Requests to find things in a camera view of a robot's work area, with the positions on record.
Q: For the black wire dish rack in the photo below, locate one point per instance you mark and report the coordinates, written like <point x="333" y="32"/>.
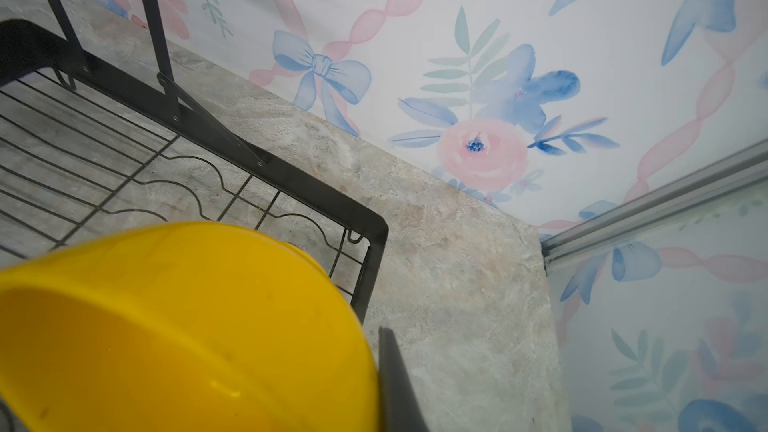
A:
<point x="87" y="148"/>

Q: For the aluminium right corner post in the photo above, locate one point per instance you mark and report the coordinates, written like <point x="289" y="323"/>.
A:
<point x="722" y="178"/>

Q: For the yellow plastic bowl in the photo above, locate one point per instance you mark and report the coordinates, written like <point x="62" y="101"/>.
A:
<point x="184" y="327"/>

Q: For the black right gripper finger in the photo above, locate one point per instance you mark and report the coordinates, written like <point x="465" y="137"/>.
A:
<point x="401" y="411"/>

